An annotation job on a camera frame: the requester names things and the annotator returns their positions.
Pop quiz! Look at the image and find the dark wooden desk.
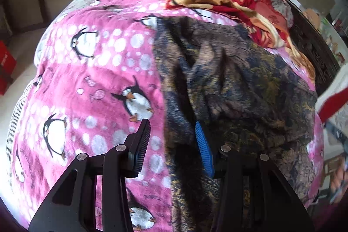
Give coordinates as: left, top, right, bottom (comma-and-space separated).
1, 0, 51, 34

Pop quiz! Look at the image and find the dark floral patterned garment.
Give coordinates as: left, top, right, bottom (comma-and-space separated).
153, 17, 317, 231

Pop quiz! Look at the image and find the red and gold floral blanket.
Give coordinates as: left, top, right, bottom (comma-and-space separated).
166, 0, 316, 83

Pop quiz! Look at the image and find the pink penguin fleece blanket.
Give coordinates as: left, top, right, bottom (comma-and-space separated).
9, 0, 315, 231

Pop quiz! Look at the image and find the white ornate chair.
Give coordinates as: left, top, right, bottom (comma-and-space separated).
314, 63, 348, 133

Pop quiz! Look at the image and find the red paper gift bag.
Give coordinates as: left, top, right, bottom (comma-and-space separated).
0, 40, 17, 95

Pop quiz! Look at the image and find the dark carved wooden headboard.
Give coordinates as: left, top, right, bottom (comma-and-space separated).
287, 0, 340, 95

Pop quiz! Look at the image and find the red cloth on chair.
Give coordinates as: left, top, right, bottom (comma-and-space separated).
318, 88, 348, 123

